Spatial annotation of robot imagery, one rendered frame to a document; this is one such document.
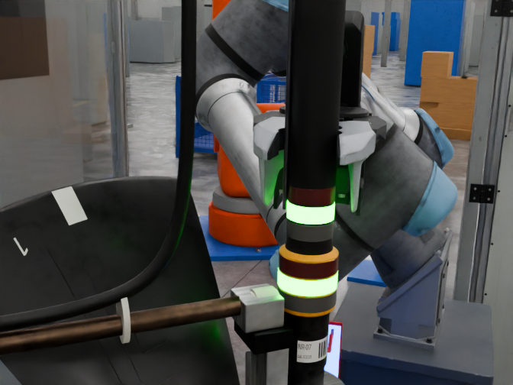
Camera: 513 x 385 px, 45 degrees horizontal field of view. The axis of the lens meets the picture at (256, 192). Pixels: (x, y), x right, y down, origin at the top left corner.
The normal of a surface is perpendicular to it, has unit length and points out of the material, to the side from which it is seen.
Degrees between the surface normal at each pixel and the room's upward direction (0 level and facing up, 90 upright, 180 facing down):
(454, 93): 90
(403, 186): 86
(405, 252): 67
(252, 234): 90
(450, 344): 0
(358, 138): 42
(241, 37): 88
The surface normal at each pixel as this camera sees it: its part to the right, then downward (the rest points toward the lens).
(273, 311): 0.40, 0.25
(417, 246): -0.12, -0.43
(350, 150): 0.52, -0.59
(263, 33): 0.10, 0.44
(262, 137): -0.62, -0.68
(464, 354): 0.02, -0.96
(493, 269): -0.20, 0.26
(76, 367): 0.30, -0.34
